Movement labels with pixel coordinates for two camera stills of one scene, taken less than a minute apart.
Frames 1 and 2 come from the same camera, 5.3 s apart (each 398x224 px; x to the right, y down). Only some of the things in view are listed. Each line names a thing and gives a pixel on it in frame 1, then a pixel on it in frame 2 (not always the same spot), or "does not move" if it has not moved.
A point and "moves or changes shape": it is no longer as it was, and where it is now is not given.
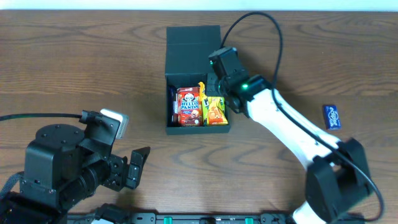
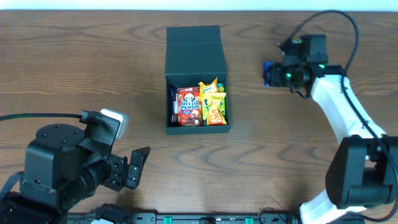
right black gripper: [212, 83] to [277, 74]
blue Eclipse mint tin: [331, 117] moves or changes shape
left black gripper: [119, 172] does not move
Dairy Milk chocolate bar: [173, 106] does not move
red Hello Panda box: [189, 113] does not move
